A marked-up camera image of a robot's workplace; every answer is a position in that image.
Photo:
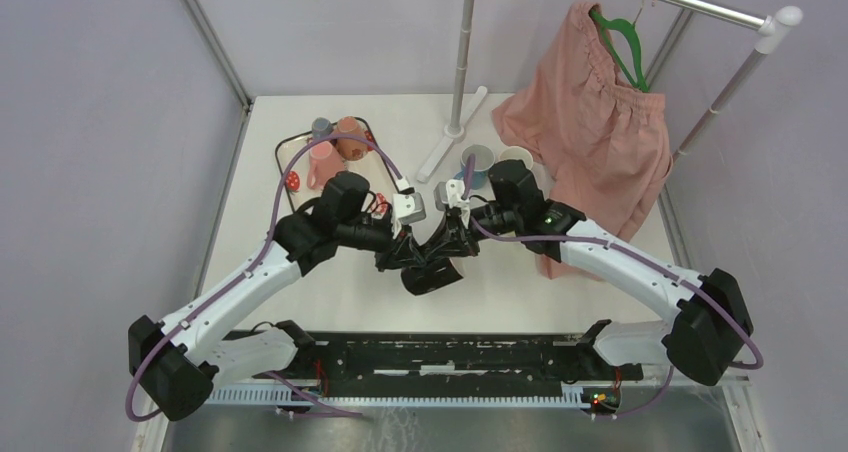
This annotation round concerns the terracotta mug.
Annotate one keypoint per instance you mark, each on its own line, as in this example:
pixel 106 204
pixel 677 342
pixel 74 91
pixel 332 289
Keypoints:
pixel 350 129

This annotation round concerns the light pink mug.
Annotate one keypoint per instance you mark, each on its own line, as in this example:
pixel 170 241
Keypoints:
pixel 517 153

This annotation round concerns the black mug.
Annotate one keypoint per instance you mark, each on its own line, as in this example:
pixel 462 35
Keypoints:
pixel 434 275

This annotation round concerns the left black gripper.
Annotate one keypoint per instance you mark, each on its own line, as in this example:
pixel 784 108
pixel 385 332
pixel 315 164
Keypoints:
pixel 405 252

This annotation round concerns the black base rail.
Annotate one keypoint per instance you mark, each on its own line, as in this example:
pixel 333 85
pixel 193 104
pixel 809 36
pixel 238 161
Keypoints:
pixel 420 365

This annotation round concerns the blue mug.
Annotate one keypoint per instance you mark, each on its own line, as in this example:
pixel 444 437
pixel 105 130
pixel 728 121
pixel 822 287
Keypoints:
pixel 477 160

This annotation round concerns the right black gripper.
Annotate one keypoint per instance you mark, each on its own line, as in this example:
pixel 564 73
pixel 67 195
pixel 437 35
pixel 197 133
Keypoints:
pixel 456 241

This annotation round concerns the metal clothes rack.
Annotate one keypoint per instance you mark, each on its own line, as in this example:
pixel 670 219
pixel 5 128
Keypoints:
pixel 772 29

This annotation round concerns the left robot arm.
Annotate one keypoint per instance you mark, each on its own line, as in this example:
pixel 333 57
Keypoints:
pixel 177 362

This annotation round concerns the salmon pink mug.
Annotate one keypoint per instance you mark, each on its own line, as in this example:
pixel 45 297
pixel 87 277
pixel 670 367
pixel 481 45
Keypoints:
pixel 325 162

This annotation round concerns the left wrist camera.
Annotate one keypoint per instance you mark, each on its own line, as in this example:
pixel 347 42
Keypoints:
pixel 407 208

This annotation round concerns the pink shorts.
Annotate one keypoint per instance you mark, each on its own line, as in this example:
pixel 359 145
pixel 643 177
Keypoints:
pixel 604 143

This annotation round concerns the grey-blue mug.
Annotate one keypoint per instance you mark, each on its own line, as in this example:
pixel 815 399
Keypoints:
pixel 321 127

